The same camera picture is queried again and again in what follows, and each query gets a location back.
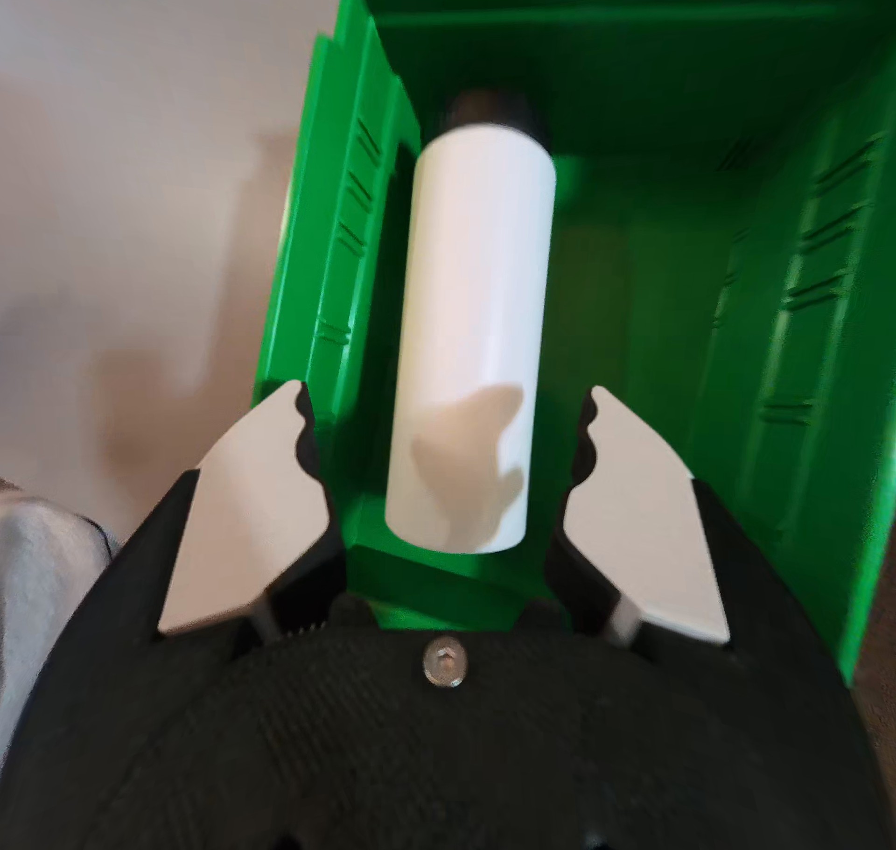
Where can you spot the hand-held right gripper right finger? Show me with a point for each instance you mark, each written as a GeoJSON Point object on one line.
{"type": "Point", "coordinates": [651, 535]}

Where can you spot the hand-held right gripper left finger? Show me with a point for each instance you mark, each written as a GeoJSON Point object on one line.
{"type": "Point", "coordinates": [245, 521]}

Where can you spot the white bottle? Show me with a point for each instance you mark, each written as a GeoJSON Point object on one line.
{"type": "Point", "coordinates": [476, 269]}

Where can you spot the green plastic bin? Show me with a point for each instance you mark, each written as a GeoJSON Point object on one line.
{"type": "Point", "coordinates": [665, 199]}

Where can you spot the person's grey clothed lap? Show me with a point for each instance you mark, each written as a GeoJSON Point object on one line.
{"type": "Point", "coordinates": [42, 584]}

